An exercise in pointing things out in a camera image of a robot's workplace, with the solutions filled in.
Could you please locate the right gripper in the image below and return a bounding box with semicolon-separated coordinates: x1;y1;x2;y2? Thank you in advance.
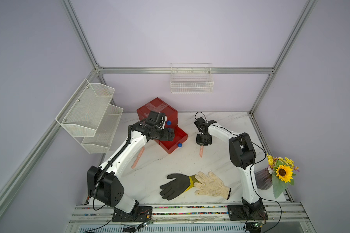
195;133;212;146

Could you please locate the pink knife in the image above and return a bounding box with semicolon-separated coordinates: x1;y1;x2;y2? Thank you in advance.
199;146;204;158
131;147;145;169

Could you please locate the red drawer cabinet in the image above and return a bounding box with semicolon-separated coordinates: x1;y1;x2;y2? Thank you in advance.
136;97;179;132

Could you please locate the red bottom drawer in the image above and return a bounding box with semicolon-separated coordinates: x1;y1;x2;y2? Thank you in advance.
156;126;188;154

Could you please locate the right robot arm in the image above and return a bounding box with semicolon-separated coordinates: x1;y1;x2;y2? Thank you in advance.
194;117;263;211

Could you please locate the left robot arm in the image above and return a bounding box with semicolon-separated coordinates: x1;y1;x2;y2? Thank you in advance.
87;111;175;213

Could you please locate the white cotton glove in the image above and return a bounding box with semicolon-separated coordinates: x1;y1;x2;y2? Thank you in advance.
193;171;231;200

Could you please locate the lower white mesh shelf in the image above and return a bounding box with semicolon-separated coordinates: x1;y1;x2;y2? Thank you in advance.
81;104;123;154

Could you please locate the white mesh shelf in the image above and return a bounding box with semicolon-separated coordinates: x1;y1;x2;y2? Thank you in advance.
55;80;115;137
81;104;123;154

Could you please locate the black yellow work glove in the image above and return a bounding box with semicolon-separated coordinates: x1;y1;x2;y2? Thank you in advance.
159;173;199;201

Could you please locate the upper white mesh shelf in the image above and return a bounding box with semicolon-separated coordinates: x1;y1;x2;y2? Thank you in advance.
55;80;115;137

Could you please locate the sunflower bouquet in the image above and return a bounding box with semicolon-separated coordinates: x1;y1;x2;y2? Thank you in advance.
266;154;299;199

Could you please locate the white wire wall basket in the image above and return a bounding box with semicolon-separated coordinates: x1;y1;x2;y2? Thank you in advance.
170;63;214;94

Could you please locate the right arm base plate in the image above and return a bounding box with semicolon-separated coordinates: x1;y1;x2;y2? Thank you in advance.
227;205;268;221

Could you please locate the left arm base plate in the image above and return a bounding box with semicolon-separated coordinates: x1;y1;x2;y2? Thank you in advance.
112;206;153;222

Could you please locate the aluminium mounting rail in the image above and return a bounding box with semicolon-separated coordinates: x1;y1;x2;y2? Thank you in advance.
66;202;316;233

